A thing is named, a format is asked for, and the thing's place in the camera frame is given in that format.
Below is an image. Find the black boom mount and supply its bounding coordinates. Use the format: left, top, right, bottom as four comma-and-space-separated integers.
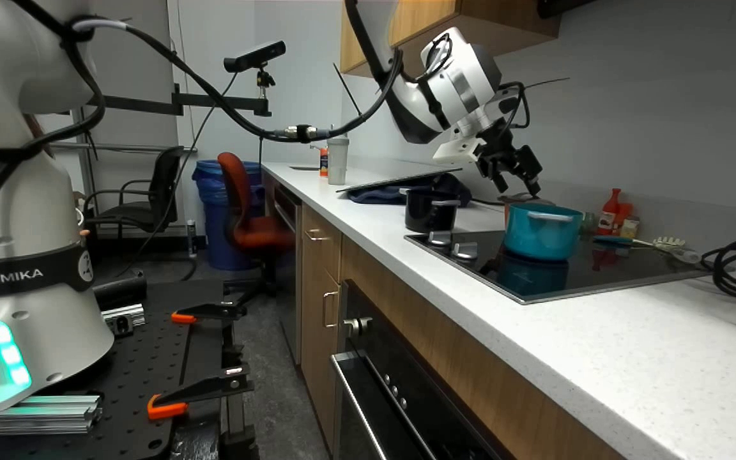
84, 81, 274, 120

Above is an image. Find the black clamp with orange handle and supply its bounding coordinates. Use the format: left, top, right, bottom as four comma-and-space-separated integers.
167, 297, 251, 330
143, 366, 253, 423

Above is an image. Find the blue bin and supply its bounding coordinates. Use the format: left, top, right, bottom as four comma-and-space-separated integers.
192, 157, 270, 272

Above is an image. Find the black office chair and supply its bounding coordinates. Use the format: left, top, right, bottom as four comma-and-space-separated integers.
73, 146, 189, 258

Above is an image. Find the red office chair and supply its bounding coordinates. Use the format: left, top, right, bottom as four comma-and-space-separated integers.
215, 150, 297, 289

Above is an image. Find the teal pot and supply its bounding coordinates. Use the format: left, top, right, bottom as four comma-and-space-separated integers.
500, 198, 585, 262

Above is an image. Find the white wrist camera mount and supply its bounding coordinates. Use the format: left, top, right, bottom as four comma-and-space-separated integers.
428, 132, 491, 171

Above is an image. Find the wooden upper cabinet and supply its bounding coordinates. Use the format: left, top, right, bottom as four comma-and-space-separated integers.
336, 0, 558, 79

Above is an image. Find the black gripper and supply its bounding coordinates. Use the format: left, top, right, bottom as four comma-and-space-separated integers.
473, 123, 547, 202

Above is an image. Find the wooden base cabinet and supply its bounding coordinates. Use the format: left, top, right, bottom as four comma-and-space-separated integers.
267, 182, 625, 460

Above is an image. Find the aluminium rail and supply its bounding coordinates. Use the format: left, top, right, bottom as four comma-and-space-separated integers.
0, 390, 102, 439

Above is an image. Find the black breadboard table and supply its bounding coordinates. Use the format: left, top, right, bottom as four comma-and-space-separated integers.
0, 278, 261, 460

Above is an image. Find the black pot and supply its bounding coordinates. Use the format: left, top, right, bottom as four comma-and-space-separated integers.
401, 187, 463, 238

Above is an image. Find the small black box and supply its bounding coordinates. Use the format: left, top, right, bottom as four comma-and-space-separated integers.
92, 276, 150, 338

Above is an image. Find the black glass cooktop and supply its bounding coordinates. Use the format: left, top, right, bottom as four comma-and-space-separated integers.
404, 224, 711, 306

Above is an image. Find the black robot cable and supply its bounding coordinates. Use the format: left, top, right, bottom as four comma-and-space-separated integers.
0, 0, 409, 460

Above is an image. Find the black camera on boom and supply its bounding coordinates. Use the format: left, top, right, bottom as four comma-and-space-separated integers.
220, 39, 288, 77

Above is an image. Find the white fork with teal handle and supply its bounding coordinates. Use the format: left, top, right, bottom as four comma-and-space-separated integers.
589, 233, 686, 255

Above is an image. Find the red ketchup bottle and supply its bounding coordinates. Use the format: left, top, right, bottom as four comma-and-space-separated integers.
596, 187, 638, 240

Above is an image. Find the black laptop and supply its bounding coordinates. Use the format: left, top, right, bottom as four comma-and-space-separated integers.
336, 169, 474, 209

